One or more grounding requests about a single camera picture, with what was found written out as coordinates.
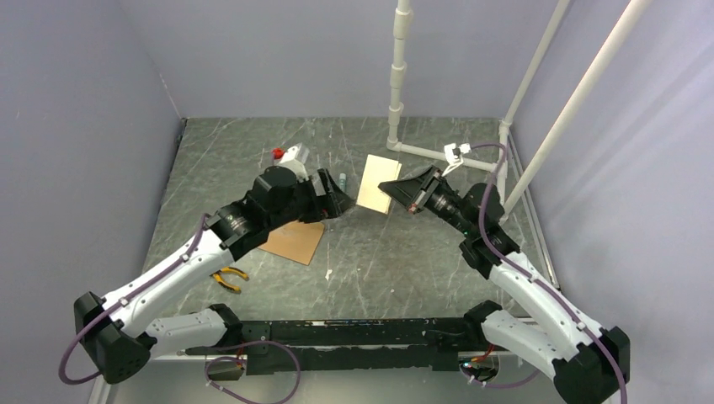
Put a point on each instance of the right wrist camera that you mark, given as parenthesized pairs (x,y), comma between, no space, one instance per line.
(454,155)

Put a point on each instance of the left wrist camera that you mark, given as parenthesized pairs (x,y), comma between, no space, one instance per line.
(293,158)

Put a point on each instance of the yellow handled pliers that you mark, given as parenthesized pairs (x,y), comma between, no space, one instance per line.
(224,277)

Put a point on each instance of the green white glue stick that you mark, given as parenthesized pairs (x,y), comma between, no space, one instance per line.
(342,181)

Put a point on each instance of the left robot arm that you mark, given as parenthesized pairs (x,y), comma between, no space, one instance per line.
(123,330)

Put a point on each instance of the white pvc pipe frame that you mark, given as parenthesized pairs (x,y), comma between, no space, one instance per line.
(473,58)

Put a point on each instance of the brown paper envelope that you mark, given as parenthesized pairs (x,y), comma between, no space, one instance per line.
(295,241)

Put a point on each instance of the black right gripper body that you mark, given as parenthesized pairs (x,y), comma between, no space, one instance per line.
(438,199)

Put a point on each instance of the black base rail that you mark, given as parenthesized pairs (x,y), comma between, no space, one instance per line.
(436,343)

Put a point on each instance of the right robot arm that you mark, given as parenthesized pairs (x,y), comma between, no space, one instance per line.
(586,362)

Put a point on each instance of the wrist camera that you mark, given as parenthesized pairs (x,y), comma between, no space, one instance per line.
(454,155)
(293,158)

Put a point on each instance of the beige letter sheet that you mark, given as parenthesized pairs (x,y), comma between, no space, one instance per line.
(377,170)

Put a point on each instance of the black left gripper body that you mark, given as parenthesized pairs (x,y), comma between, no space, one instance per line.
(306,204)

